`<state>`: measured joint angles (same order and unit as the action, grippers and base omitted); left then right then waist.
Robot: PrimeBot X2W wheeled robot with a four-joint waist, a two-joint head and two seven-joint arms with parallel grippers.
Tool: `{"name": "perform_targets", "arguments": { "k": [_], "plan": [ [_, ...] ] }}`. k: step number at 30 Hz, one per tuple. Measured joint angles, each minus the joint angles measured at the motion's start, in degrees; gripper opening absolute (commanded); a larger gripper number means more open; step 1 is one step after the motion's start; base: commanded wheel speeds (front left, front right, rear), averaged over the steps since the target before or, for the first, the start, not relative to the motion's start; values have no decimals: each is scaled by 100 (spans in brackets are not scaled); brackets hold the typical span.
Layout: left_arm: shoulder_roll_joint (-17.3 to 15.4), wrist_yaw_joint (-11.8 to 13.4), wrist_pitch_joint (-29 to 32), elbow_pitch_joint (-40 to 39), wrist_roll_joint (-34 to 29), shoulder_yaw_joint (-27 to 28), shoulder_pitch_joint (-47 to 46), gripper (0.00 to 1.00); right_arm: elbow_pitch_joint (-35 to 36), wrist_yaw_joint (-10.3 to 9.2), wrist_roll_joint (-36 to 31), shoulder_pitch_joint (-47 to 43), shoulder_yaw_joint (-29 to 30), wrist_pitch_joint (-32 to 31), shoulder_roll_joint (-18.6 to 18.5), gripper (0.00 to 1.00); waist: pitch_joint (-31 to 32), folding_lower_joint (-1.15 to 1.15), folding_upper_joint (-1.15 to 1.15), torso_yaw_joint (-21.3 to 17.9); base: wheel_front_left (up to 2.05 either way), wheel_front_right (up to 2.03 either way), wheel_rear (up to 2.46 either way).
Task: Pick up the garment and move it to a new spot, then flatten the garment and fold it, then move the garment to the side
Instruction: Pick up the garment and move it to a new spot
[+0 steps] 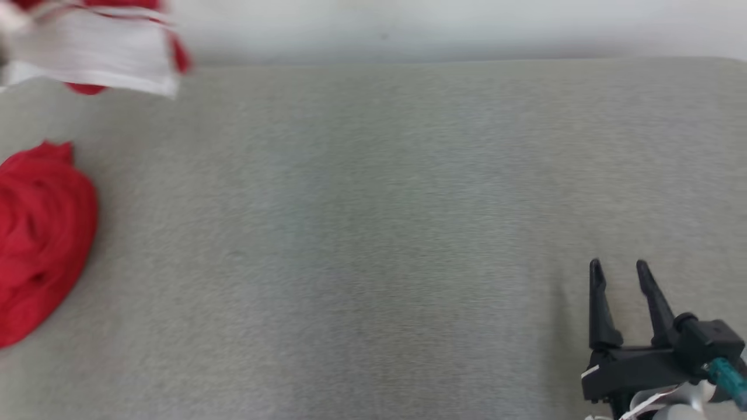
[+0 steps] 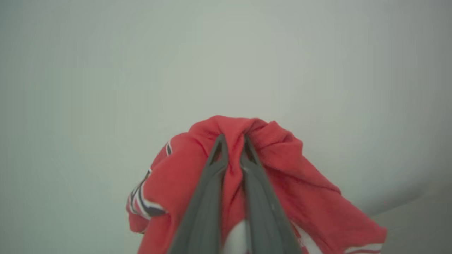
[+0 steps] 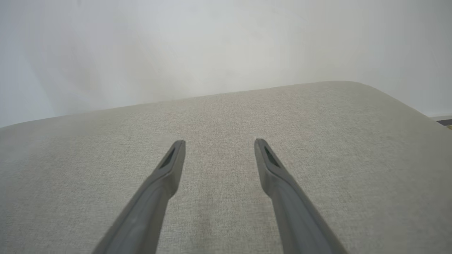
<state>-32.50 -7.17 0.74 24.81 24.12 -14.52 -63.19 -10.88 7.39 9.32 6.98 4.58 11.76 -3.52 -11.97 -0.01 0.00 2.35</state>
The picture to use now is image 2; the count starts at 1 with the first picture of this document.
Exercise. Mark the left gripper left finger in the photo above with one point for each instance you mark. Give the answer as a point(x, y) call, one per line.
point(206, 204)

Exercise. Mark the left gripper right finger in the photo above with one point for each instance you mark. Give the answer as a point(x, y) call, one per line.
point(263, 208)

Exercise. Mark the red jersey with number print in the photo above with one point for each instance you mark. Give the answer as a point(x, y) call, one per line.
point(310, 197)

